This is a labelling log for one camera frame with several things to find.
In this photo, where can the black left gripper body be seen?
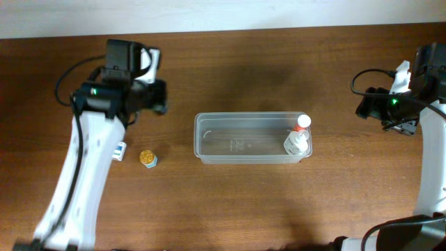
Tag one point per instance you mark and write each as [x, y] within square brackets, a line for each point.
[158, 96]

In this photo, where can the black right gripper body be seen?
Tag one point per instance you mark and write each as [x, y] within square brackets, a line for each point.
[366, 107]

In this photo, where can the white squeeze bottle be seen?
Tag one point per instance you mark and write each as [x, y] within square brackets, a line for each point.
[297, 142]

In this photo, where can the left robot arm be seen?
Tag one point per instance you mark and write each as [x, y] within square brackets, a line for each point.
[103, 107]

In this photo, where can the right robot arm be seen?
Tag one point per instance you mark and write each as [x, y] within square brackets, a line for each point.
[416, 99]

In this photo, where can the clear plastic container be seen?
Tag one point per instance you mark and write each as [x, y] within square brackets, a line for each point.
[235, 138]

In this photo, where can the white blue small box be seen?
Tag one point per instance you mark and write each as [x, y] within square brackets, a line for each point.
[119, 151]

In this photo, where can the gold lid small jar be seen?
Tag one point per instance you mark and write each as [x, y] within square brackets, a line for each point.
[148, 159]

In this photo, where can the orange tube white cap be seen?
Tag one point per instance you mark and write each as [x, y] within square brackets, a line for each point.
[303, 122]

